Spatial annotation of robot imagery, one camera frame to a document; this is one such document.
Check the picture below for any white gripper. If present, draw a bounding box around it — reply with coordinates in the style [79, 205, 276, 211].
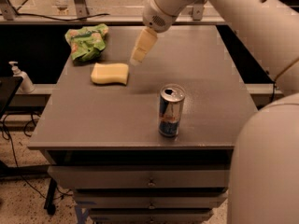
[130, 0, 180, 65]

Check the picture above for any yellow sponge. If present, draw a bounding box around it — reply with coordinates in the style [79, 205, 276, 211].
[91, 63, 129, 85]

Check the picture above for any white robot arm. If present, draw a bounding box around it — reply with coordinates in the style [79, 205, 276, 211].
[143, 0, 299, 224]

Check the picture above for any green rice chip bag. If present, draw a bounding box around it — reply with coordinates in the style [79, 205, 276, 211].
[64, 23, 108, 62]

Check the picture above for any blue silver energy drink can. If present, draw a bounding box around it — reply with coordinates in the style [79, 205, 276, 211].
[158, 84, 185, 137]

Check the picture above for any grey drawer cabinet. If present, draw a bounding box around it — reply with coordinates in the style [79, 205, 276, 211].
[27, 24, 260, 224]

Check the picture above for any white pump dispenser bottle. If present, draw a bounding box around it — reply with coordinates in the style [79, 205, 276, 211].
[9, 61, 35, 93]

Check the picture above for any black side table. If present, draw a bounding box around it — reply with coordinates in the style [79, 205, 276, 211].
[0, 77, 22, 118]

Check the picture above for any top grey drawer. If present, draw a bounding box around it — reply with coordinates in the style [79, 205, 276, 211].
[48, 165, 229, 189]

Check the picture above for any grey drawer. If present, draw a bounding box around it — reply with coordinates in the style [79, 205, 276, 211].
[90, 209, 213, 224]
[74, 189, 227, 209]
[48, 165, 229, 189]

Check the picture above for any middle grey drawer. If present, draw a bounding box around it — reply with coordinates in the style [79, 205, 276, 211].
[74, 189, 227, 209]

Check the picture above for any bottom grey drawer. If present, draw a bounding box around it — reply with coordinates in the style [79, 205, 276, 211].
[90, 209, 213, 224]

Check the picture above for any metal rail frame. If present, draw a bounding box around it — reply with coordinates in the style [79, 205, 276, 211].
[0, 0, 284, 26]

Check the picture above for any black floor cable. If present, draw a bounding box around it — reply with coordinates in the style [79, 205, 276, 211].
[0, 110, 73, 202]

